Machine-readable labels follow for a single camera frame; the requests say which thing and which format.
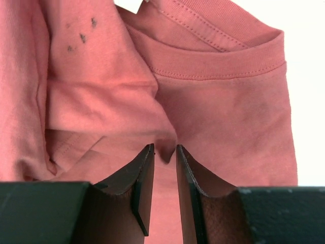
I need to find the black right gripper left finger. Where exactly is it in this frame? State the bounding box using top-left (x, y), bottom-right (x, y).
top-left (1, 144), bottom-right (154, 243)

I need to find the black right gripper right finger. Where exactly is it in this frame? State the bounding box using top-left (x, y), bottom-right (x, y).
top-left (176, 145), bottom-right (324, 243)

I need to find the salmon pink t shirt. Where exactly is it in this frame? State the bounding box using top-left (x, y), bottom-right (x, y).
top-left (1, 1), bottom-right (298, 243)

